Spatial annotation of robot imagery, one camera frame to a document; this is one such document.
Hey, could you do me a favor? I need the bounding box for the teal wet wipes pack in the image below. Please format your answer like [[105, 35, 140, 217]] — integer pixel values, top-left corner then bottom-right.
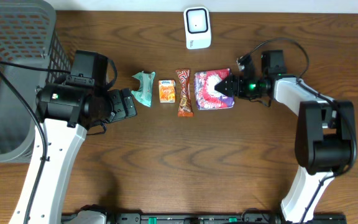
[[131, 72, 155, 107]]

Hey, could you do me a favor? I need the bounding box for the red purple noodle packet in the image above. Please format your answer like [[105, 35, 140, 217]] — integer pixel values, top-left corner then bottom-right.
[[194, 68, 234, 110]]

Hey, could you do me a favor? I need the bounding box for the orange tissue box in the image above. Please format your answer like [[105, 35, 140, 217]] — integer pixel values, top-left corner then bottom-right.
[[158, 80, 176, 103]]

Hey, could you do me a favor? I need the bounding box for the orange brown snack bar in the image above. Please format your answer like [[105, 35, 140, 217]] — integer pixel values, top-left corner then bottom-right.
[[176, 69, 193, 117]]

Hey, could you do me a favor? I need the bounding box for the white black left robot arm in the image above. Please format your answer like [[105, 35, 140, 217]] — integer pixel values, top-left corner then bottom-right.
[[10, 84, 137, 223]]

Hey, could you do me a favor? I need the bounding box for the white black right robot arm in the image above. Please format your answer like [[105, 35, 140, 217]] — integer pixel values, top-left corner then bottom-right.
[[214, 50, 357, 223]]

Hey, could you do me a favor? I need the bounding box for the white barcode scanner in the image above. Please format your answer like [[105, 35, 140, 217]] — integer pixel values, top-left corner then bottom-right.
[[183, 6, 212, 50]]

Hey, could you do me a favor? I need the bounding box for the grey plastic basket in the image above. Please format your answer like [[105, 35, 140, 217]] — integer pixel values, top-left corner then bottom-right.
[[0, 1, 71, 163]]

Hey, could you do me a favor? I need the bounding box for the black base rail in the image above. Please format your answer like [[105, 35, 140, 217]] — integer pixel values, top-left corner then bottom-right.
[[60, 212, 347, 224]]

